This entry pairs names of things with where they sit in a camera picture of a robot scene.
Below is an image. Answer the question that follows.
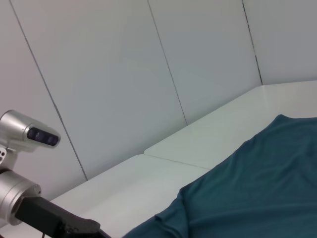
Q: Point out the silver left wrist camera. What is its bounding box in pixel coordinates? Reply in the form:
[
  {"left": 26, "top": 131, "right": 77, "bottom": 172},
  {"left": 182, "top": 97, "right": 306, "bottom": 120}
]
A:
[{"left": 0, "top": 110, "right": 62, "bottom": 153}]

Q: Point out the silver left camera mount bracket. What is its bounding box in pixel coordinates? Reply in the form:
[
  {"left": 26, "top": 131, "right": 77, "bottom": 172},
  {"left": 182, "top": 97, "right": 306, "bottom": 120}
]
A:
[{"left": 0, "top": 146, "right": 22, "bottom": 172}]

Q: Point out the teal blue FREE t-shirt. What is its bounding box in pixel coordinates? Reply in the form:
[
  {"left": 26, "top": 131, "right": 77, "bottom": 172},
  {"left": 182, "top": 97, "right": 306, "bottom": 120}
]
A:
[{"left": 125, "top": 114, "right": 317, "bottom": 238}]

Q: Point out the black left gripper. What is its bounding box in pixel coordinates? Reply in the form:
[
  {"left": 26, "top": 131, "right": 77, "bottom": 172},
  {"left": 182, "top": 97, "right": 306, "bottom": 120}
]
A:
[{"left": 14, "top": 195, "right": 112, "bottom": 238}]

